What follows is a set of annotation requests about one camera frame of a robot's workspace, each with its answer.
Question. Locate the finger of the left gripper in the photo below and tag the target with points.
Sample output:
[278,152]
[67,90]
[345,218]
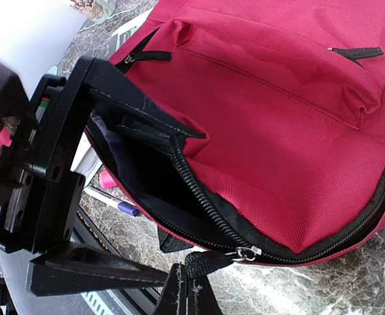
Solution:
[76,268]
[123,112]

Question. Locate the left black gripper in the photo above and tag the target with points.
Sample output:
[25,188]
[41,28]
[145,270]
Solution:
[39,192]

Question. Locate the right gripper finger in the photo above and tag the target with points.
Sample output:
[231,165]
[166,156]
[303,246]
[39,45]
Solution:
[181,296]

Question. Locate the white notebook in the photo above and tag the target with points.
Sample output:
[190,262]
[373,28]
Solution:
[86,162]

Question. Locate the red student backpack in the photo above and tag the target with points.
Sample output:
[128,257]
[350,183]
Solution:
[291,96]

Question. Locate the grey interior magazine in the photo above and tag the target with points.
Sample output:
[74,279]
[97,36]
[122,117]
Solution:
[121,35]

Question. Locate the purple capped white marker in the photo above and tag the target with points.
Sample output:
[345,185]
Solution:
[111,201]

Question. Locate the black pink highlighter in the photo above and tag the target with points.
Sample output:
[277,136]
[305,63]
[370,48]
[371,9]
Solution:
[106,180]

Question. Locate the white slotted cable duct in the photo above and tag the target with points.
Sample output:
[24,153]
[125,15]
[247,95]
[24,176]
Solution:
[101,304]

